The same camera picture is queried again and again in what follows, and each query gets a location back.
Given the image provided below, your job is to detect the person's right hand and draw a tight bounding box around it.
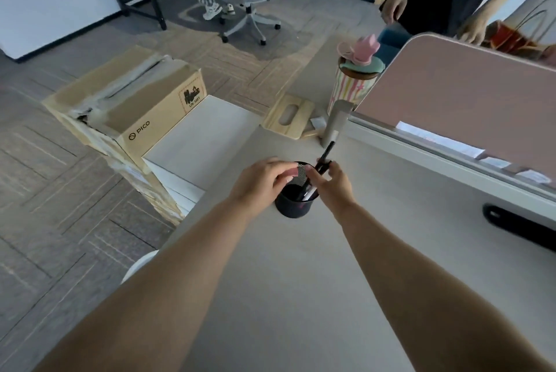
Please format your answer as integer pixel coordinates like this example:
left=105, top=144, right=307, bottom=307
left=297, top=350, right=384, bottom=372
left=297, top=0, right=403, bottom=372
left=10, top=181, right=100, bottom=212
left=306, top=161, right=358, bottom=223

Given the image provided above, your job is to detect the person's left hand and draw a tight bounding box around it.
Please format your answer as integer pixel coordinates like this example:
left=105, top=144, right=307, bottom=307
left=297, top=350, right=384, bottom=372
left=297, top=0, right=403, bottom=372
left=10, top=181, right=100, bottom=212
left=229, top=157, right=297, bottom=212

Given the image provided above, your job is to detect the black pen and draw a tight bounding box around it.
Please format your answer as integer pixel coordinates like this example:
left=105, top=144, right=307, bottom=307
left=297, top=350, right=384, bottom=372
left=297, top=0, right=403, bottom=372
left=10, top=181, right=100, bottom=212
left=314, top=141, right=336, bottom=175

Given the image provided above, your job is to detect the black mesh pen holder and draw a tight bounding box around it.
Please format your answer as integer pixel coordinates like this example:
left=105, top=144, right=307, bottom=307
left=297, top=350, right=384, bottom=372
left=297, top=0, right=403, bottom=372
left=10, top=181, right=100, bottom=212
left=274, top=162, right=321, bottom=219

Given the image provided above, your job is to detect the person's left forearm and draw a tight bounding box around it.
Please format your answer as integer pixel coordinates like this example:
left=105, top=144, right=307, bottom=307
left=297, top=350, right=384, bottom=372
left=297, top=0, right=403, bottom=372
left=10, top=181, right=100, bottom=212
left=32, top=198, right=250, bottom=372

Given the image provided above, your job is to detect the person's right forearm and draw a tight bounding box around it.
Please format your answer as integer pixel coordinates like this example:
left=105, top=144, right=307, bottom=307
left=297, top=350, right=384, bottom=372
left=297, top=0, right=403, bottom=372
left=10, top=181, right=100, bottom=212
left=334, top=202, right=554, bottom=372

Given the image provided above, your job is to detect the white pen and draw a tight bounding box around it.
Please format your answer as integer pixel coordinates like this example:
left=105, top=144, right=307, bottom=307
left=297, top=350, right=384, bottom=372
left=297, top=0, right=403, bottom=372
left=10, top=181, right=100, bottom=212
left=300, top=176, right=319, bottom=202

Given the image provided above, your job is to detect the white drawer cabinet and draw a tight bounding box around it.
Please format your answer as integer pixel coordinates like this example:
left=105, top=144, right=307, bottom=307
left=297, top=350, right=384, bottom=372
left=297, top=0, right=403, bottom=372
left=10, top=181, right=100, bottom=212
left=142, top=95, right=261, bottom=217

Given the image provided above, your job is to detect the striped cup with teal lid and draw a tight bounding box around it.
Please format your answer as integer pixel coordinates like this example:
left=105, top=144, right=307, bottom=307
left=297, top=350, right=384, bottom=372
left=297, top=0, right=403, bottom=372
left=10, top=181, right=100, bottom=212
left=327, top=56, right=387, bottom=116

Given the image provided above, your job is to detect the white paper sheet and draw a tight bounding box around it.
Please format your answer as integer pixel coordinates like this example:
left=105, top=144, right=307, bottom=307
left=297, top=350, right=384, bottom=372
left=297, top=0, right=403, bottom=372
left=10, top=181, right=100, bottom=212
left=396, top=121, right=486, bottom=159
left=479, top=156, right=512, bottom=169
left=516, top=169, right=550, bottom=184

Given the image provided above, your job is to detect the pink toy figure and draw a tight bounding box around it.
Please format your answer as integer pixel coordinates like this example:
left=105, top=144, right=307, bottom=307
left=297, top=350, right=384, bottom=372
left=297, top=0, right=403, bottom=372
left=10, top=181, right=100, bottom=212
left=337, top=34, right=381, bottom=67

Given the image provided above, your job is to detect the clear chair floor mat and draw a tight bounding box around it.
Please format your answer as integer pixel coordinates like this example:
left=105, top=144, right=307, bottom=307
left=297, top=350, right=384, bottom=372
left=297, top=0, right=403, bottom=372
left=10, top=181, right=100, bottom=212
left=177, top=2, right=314, bottom=61

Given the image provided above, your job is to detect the teal seat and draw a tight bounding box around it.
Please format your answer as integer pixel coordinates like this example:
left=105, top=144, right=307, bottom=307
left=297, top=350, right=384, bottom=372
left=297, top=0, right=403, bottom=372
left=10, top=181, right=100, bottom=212
left=377, top=24, right=411, bottom=65

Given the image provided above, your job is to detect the pink desk divider panel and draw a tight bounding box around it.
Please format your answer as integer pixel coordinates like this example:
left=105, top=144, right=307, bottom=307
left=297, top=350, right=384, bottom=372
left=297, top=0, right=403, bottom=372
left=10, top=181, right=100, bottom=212
left=353, top=32, right=556, bottom=196

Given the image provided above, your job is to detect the white round stool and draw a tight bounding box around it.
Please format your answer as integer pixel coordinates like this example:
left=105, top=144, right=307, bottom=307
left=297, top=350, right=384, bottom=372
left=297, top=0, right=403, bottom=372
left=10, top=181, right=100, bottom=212
left=121, top=250, right=160, bottom=285

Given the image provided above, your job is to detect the brown cardboard box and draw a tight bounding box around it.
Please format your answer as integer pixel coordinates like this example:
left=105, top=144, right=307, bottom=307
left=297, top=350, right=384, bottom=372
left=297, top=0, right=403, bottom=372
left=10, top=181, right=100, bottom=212
left=42, top=45, right=206, bottom=226

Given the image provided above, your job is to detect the grey cylindrical post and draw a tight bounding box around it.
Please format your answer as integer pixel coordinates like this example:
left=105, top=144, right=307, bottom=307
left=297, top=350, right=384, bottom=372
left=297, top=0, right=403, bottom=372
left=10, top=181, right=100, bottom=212
left=320, top=100, right=354, bottom=148

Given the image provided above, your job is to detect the wooden board with handle slot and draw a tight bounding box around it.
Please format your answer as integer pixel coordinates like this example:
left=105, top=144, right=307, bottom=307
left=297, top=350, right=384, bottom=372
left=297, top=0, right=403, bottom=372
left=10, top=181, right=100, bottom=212
left=260, top=93, right=318, bottom=140

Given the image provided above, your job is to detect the red bag with handles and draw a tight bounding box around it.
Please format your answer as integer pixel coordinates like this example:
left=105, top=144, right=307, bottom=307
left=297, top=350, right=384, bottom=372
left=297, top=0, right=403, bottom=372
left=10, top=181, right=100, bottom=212
left=490, top=10, right=550, bottom=61

